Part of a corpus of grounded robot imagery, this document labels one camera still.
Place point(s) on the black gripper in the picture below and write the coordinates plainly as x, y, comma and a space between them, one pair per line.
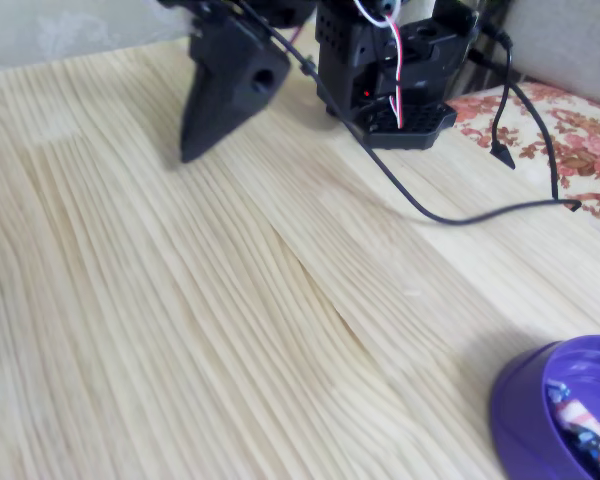
219, 75

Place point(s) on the white blue candy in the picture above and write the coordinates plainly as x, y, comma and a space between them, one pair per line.
580, 420

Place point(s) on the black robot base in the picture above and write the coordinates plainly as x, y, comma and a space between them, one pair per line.
340, 75

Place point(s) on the purple plastic bowl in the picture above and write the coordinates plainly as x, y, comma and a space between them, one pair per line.
517, 415

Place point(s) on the grey upholstered sofa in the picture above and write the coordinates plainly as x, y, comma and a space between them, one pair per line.
570, 45

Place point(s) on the floral patterned cloth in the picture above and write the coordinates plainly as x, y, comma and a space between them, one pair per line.
580, 145

